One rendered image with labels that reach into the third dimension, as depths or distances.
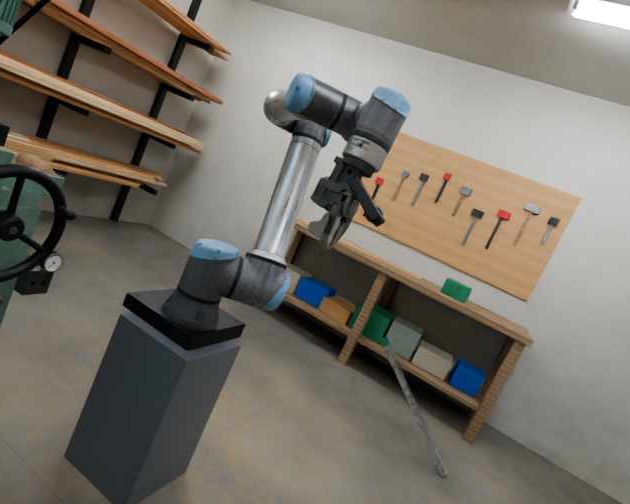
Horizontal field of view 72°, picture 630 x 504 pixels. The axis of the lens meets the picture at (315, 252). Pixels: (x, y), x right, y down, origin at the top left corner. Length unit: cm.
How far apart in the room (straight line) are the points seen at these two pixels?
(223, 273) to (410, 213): 276
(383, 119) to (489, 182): 306
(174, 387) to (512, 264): 303
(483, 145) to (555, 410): 221
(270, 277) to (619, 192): 312
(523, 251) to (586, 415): 132
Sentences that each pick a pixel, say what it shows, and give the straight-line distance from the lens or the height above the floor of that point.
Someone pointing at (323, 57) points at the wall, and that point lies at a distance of 470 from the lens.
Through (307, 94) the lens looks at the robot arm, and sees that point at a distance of 102.
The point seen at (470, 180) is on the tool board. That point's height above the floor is 177.
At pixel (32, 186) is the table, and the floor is 86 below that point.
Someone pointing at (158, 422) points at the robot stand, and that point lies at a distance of 150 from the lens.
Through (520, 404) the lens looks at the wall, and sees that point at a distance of 406.
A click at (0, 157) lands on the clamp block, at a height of 94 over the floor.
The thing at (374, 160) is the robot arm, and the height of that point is 127.
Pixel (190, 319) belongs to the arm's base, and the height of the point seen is 63.
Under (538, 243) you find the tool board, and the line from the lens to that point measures 391.
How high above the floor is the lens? 117
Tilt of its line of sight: 8 degrees down
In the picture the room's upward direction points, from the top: 24 degrees clockwise
